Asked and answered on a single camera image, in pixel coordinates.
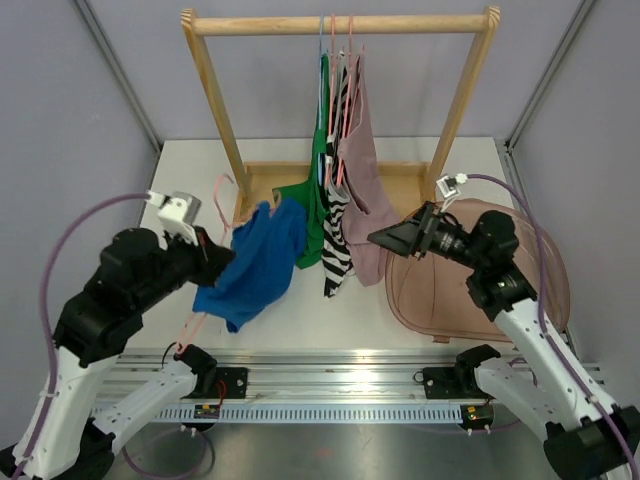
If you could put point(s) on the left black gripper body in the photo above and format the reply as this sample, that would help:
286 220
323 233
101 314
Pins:
180 263

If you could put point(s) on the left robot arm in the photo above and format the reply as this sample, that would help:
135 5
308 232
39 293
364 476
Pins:
66 439

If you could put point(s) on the blue tank top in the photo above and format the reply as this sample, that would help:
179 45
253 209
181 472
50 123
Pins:
266 250

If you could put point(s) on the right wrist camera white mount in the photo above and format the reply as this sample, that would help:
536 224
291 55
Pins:
449 186

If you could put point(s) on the pink tank top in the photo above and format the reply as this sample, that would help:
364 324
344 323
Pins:
370 208

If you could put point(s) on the black white striped tank top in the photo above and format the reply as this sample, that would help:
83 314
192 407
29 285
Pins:
336 258

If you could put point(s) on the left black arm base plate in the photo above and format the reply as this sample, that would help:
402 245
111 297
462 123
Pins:
229 382

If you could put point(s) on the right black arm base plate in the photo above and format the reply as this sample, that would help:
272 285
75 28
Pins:
445 383

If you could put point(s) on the blue wire hanger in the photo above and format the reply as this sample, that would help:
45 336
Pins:
320 45

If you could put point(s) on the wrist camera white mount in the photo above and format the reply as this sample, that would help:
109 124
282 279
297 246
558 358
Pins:
176 213
449 186

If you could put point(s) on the aluminium rail base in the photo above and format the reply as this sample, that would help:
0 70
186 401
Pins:
335 376

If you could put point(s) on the green tank top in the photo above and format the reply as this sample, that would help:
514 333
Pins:
310 193

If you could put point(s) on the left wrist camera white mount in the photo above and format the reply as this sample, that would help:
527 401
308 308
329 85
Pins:
176 213

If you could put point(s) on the white slotted cable duct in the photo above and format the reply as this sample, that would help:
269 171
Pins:
237 413

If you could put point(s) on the pink hanger of striped top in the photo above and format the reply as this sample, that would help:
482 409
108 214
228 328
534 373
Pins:
336 56

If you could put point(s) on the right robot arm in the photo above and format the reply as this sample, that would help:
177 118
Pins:
584 432

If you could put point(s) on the wooden clothes rack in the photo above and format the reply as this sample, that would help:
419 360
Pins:
408 184

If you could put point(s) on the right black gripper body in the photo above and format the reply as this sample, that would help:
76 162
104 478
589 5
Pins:
438 239

